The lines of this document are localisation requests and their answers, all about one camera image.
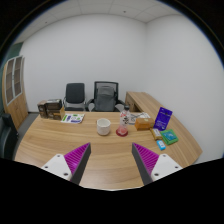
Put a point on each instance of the small blue box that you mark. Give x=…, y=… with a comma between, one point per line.
x=161, y=144

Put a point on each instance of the green box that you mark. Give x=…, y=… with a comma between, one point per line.
x=169, y=136

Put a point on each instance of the yellow-brown snack pack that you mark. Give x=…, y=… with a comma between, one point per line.
x=156, y=134

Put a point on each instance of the clear plastic water bottle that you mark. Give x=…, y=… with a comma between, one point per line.
x=124, y=120

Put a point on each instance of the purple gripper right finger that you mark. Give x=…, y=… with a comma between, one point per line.
x=152, y=166

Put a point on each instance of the black office chair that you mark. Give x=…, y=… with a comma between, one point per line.
x=74, y=99

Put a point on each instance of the white ceramic cup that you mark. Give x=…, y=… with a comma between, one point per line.
x=103, y=126

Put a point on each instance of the wooden glass-door cabinet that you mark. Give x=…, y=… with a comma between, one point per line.
x=14, y=99

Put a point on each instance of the red round coaster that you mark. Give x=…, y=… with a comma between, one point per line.
x=123, y=134

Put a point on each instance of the round grey plate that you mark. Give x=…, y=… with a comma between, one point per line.
x=132, y=118

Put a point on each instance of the wooden side desk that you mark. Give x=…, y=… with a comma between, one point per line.
x=142, y=102

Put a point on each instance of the grey mesh office chair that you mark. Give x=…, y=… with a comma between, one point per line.
x=106, y=97

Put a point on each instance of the black leather armchair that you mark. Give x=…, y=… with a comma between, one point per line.
x=8, y=137

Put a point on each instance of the white green leaflet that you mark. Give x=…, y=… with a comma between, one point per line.
x=73, y=118

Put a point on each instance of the dark brown box stack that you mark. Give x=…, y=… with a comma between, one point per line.
x=51, y=109

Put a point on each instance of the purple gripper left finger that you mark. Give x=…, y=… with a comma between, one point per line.
x=70, y=166

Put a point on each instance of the purple standing booklet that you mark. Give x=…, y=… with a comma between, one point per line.
x=162, y=119

